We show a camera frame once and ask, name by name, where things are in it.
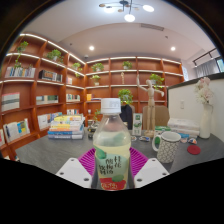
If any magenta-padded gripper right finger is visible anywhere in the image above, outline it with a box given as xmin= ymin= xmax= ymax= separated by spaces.
xmin=128 ymin=147 xmax=170 ymax=189

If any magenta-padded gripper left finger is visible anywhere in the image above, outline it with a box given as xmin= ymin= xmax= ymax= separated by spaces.
xmin=55 ymin=147 xmax=98 ymax=189

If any yellow drink bottle white cap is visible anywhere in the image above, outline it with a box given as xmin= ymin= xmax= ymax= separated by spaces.
xmin=92 ymin=97 xmax=132 ymax=192

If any white patterned mug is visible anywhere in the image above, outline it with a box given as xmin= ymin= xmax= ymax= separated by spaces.
xmin=151 ymin=130 xmax=182 ymax=164

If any colourful stack of books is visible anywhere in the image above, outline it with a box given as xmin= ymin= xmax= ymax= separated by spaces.
xmin=47 ymin=114 xmax=86 ymax=140

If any small stack of books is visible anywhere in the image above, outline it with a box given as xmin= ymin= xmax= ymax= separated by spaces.
xmin=87 ymin=119 xmax=101 ymax=139

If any flat round red coaster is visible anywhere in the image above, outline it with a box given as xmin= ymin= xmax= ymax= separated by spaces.
xmin=186 ymin=144 xmax=202 ymax=156

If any green and white carton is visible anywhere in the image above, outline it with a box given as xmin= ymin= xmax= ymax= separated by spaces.
xmin=132 ymin=112 xmax=143 ymax=137

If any stack of white books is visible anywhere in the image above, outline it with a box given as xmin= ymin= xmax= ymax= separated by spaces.
xmin=166 ymin=117 xmax=201 ymax=138

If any tan upholstered chair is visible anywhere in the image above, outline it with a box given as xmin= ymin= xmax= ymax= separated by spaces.
xmin=142 ymin=105 xmax=170 ymax=129

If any dark jacket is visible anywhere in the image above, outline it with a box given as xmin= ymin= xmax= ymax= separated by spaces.
xmin=119 ymin=104 xmax=134 ymax=130

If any wooden artist mannequin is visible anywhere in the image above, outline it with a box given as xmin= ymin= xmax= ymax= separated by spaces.
xmin=135 ymin=73 xmax=165 ymax=138

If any white jug vase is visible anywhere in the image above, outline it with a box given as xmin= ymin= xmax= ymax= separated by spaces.
xmin=198 ymin=102 xmax=214 ymax=140

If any wooden bookshelf unit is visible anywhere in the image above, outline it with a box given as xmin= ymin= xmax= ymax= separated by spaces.
xmin=0 ymin=32 xmax=185 ymax=161

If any grey curtain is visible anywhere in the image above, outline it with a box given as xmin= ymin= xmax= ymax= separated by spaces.
xmin=195 ymin=58 xmax=219 ymax=78

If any ceiling air vent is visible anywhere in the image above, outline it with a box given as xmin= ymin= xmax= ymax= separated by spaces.
xmin=139 ymin=23 xmax=165 ymax=32

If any ceiling chandelier with round lamps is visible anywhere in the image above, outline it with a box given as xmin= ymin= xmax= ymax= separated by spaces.
xmin=98 ymin=0 xmax=155 ymax=23

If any black ceiling track rail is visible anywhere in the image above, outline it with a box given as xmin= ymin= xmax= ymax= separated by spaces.
xmin=192 ymin=47 xmax=219 ymax=66

